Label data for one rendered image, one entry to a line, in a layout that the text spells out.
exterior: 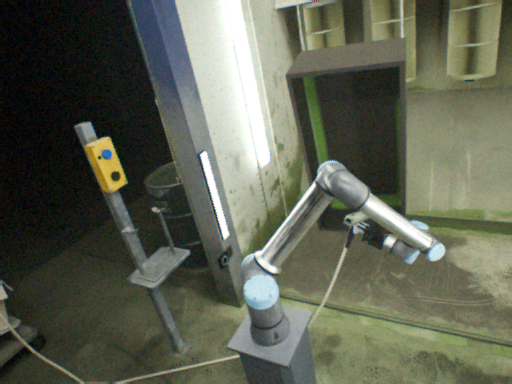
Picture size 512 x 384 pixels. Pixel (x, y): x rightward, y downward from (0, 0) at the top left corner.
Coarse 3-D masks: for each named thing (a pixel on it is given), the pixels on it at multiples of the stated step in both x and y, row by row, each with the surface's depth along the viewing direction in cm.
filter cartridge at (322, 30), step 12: (324, 0) 271; (336, 0) 273; (312, 12) 279; (324, 12) 278; (336, 12) 278; (312, 24) 285; (324, 24) 282; (336, 24) 282; (312, 36) 291; (324, 36) 285; (336, 36) 286; (312, 48) 295
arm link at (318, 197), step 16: (320, 176) 151; (320, 192) 150; (304, 208) 153; (320, 208) 152; (288, 224) 156; (304, 224) 154; (272, 240) 161; (288, 240) 157; (256, 256) 163; (272, 256) 160; (256, 272) 160; (272, 272) 160
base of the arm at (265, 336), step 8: (280, 320) 153; (288, 320) 160; (256, 328) 153; (264, 328) 151; (272, 328) 151; (280, 328) 153; (288, 328) 157; (256, 336) 154; (264, 336) 152; (272, 336) 152; (280, 336) 153; (264, 344) 153; (272, 344) 152
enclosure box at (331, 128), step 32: (320, 64) 184; (352, 64) 173; (384, 64) 165; (320, 96) 224; (352, 96) 217; (384, 96) 211; (320, 128) 240; (352, 128) 232; (384, 128) 225; (320, 160) 257; (352, 160) 249; (384, 160) 240; (384, 192) 259; (320, 224) 252
